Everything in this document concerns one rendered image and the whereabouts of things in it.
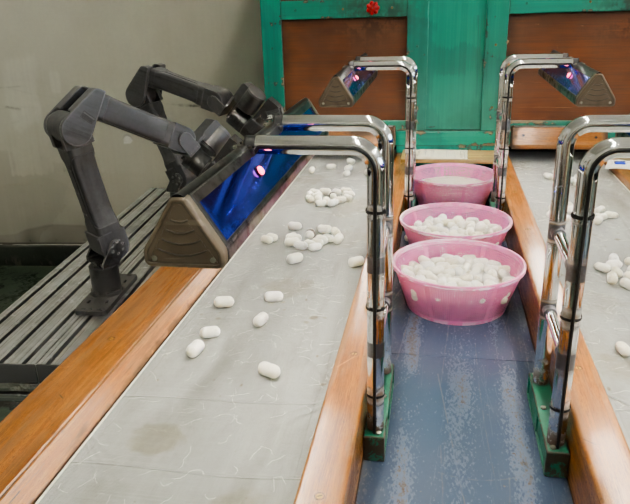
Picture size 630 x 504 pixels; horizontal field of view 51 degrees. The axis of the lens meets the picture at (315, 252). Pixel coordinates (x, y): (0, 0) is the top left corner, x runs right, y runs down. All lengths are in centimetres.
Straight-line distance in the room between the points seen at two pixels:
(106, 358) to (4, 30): 264
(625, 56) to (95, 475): 200
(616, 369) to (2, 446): 86
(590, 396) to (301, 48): 168
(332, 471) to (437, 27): 174
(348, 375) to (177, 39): 247
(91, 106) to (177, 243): 80
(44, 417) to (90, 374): 11
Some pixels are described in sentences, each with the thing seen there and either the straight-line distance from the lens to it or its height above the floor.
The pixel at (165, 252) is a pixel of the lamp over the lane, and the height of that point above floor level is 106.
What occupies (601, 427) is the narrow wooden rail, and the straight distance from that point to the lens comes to 93.
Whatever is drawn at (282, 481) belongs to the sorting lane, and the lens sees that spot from 83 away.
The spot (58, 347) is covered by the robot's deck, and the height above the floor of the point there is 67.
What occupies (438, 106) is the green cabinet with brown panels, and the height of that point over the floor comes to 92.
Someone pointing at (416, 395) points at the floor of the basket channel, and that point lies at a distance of 110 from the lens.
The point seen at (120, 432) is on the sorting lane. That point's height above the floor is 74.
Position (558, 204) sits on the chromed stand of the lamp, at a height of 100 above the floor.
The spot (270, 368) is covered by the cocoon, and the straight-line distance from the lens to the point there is 101.
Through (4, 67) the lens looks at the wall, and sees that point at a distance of 359.
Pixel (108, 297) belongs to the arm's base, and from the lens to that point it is 152.
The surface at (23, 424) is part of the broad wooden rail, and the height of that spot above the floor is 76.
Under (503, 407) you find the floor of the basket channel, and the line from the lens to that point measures 109.
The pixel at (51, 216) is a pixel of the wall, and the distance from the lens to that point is 367.
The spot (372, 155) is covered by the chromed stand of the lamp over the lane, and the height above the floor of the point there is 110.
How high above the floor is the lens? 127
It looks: 21 degrees down
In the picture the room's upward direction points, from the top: 2 degrees counter-clockwise
